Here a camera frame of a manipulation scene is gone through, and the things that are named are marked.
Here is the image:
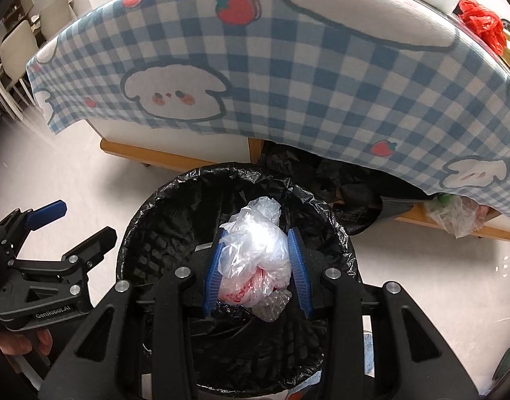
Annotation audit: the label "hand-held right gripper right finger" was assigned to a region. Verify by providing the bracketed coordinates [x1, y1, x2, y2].
[287, 228, 480, 400]

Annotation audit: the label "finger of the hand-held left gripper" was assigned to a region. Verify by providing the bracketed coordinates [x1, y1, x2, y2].
[7, 201, 68, 255]
[1, 226, 118, 313]

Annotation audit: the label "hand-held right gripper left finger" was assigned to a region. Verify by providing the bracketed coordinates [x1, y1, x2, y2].
[42, 228, 226, 400]

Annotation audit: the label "clear bubble wrap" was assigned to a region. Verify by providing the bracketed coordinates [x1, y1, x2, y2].
[253, 289, 293, 322]

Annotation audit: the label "clear bag with red print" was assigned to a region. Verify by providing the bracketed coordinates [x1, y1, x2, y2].
[217, 196, 293, 307]

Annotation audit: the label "black trash bin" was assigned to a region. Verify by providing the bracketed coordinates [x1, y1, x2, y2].
[115, 162, 364, 400]

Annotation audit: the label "person's left hand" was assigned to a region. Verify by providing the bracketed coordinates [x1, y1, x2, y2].
[0, 328, 55, 357]

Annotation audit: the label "blue fluffy slipper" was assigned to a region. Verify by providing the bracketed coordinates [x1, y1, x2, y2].
[363, 314, 378, 380]

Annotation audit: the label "black plastic bags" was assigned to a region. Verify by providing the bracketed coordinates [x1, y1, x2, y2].
[259, 142, 384, 236]

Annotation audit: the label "wooden table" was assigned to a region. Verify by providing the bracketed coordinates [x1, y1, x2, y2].
[88, 117, 510, 242]

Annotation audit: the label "clear crumpled plastic bag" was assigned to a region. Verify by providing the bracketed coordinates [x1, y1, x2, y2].
[425, 194, 489, 239]

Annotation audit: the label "beige dining chair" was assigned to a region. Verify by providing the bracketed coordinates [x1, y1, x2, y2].
[40, 0, 78, 46]
[0, 31, 39, 113]

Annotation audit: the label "blue checked printed tablecloth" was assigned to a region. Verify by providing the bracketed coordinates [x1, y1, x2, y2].
[26, 0, 510, 219]

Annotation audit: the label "red plastic bag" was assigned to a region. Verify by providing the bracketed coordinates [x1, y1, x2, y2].
[459, 0, 507, 55]

